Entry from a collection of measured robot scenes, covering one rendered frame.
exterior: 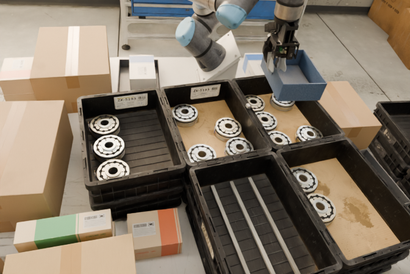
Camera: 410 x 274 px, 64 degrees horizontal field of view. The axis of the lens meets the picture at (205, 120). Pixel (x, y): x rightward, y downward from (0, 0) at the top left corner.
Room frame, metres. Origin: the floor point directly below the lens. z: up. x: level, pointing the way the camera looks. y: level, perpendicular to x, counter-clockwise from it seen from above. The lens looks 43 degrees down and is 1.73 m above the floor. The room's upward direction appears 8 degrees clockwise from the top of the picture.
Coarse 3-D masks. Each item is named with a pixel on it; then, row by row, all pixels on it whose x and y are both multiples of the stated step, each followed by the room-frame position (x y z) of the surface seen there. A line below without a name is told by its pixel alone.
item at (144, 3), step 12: (132, 0) 2.69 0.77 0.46; (144, 0) 2.71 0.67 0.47; (156, 0) 2.73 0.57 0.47; (168, 0) 2.76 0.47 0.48; (180, 0) 2.79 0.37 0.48; (132, 12) 2.68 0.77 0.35; (144, 12) 2.70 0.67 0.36; (156, 12) 2.73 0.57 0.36; (168, 12) 2.76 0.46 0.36; (180, 12) 2.79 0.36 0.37; (192, 12) 2.81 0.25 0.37
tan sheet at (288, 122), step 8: (264, 96) 1.15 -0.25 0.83; (272, 112) 1.05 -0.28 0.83; (280, 112) 1.06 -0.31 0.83; (288, 112) 1.07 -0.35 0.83; (296, 112) 1.08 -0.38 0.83; (280, 120) 1.01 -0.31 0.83; (288, 120) 1.02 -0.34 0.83; (296, 120) 1.03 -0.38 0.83; (304, 120) 1.03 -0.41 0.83; (280, 128) 0.96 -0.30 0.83; (288, 128) 0.97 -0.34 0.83; (296, 128) 0.98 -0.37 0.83; (288, 136) 0.93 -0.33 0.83
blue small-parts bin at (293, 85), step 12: (264, 60) 1.00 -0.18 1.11; (288, 60) 1.04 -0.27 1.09; (300, 60) 1.05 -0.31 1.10; (264, 72) 0.97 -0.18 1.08; (276, 72) 0.89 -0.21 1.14; (288, 72) 1.00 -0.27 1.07; (300, 72) 1.01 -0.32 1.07; (312, 72) 0.96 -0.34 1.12; (276, 84) 0.87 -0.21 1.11; (288, 84) 0.83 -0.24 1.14; (300, 84) 0.84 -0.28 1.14; (312, 84) 0.85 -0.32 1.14; (324, 84) 0.86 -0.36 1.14; (276, 96) 0.84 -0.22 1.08; (288, 96) 0.84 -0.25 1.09; (300, 96) 0.85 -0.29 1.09; (312, 96) 0.86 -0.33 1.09
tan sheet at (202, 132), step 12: (204, 108) 1.02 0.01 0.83; (216, 108) 1.03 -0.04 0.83; (228, 108) 1.04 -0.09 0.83; (204, 120) 0.95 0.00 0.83; (216, 120) 0.96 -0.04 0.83; (180, 132) 0.86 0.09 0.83; (192, 132) 0.87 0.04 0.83; (204, 132) 0.88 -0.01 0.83; (192, 144) 0.81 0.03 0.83; (204, 144) 0.82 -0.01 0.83; (216, 144) 0.83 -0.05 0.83
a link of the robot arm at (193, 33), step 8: (192, 16) 1.37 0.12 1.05; (184, 24) 1.33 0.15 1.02; (192, 24) 1.30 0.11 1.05; (200, 24) 1.32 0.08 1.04; (176, 32) 1.32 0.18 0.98; (184, 32) 1.28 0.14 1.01; (192, 32) 1.28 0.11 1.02; (200, 32) 1.30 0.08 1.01; (208, 32) 1.33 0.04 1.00; (184, 40) 1.27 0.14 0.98; (192, 40) 1.27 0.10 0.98; (200, 40) 1.29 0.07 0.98; (208, 40) 1.32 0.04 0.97; (192, 48) 1.28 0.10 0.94; (200, 48) 1.28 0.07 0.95
